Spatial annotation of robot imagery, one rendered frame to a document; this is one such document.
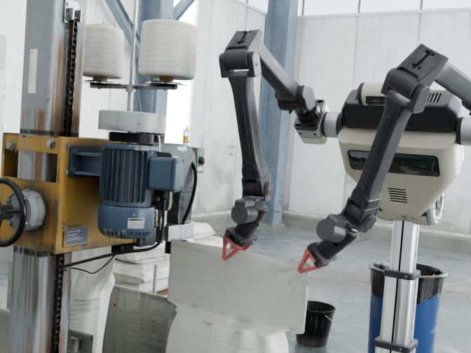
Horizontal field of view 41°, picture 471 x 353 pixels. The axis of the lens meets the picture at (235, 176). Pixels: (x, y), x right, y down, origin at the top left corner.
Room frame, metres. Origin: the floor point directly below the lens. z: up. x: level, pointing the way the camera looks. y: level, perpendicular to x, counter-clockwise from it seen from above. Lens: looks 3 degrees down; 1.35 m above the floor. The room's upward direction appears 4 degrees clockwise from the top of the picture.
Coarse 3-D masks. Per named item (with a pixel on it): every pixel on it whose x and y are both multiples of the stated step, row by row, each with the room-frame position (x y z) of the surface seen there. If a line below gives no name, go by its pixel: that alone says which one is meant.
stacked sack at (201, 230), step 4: (156, 220) 5.51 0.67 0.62; (196, 224) 5.46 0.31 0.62; (200, 224) 5.46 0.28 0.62; (204, 224) 5.50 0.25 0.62; (208, 224) 5.58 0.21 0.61; (196, 228) 5.35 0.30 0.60; (200, 228) 5.41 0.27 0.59; (204, 228) 5.46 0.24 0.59; (208, 228) 5.51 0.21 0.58; (196, 232) 5.33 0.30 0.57; (200, 232) 5.38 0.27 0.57; (204, 232) 5.42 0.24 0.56; (208, 232) 5.46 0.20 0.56; (212, 232) 5.51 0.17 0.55; (196, 236) 5.32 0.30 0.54; (200, 236) 5.38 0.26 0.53; (204, 236) 5.43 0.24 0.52; (208, 236) 5.51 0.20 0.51
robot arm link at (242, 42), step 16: (240, 32) 1.78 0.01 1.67; (256, 32) 1.75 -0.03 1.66; (240, 48) 1.79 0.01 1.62; (256, 48) 1.74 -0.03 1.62; (224, 64) 1.73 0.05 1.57; (240, 64) 1.71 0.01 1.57; (272, 64) 1.86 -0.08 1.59; (272, 80) 1.90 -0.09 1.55; (288, 80) 1.96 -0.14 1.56; (288, 96) 1.99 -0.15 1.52; (304, 96) 2.00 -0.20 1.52
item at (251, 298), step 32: (192, 256) 1.96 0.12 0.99; (256, 256) 1.83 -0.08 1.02; (192, 288) 1.96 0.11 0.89; (224, 288) 1.88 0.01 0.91; (256, 288) 1.82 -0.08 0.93; (288, 288) 1.78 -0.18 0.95; (192, 320) 1.88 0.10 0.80; (224, 320) 1.84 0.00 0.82; (256, 320) 1.82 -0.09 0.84; (288, 320) 1.78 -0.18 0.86; (192, 352) 1.86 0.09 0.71; (224, 352) 1.80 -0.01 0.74; (256, 352) 1.76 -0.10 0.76; (288, 352) 1.83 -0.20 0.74
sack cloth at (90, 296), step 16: (80, 256) 2.18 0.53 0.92; (112, 256) 2.12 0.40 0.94; (80, 272) 2.13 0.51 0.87; (96, 272) 2.13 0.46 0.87; (80, 288) 2.10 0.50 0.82; (96, 288) 2.12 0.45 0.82; (112, 288) 2.20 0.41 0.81; (80, 304) 2.10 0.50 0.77; (96, 304) 2.14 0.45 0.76; (80, 320) 2.11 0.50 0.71; (96, 320) 2.14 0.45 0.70; (96, 336) 2.15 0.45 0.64; (96, 352) 2.15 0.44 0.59
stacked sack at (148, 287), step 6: (120, 282) 4.74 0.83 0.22; (126, 282) 4.72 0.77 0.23; (150, 282) 4.77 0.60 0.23; (162, 282) 4.89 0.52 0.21; (132, 288) 4.67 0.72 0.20; (138, 288) 4.66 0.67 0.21; (144, 288) 4.70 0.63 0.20; (150, 288) 4.75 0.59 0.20; (156, 288) 4.80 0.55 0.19; (162, 288) 4.85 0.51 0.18
